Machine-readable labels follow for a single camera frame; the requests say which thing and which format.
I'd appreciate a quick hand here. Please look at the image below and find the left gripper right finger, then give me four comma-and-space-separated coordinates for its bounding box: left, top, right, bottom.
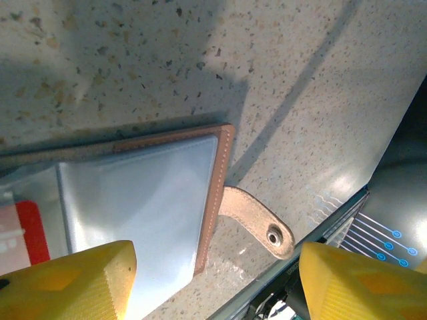
298, 241, 427, 320

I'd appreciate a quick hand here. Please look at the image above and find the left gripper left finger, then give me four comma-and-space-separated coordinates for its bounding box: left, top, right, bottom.
0, 239, 137, 320

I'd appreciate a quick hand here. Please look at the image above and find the red card with white print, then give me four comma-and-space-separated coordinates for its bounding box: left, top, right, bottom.
0, 199, 51, 277

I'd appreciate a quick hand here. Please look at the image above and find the tan leather card holder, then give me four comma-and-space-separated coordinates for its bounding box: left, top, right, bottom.
0, 122, 296, 320

